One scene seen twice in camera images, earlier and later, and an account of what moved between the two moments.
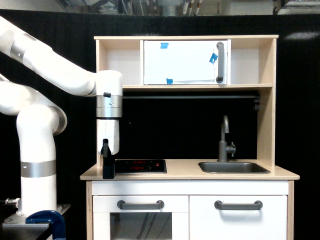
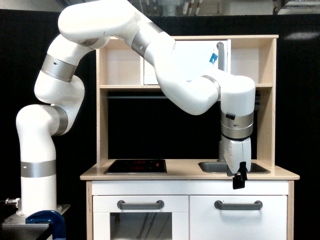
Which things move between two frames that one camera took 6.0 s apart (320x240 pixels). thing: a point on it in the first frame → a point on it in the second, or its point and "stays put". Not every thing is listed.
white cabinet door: x=207 y=223 stays put
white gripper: x=108 y=144 → x=235 y=153
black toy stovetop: x=140 y=166 stays put
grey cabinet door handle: x=257 y=205 stays put
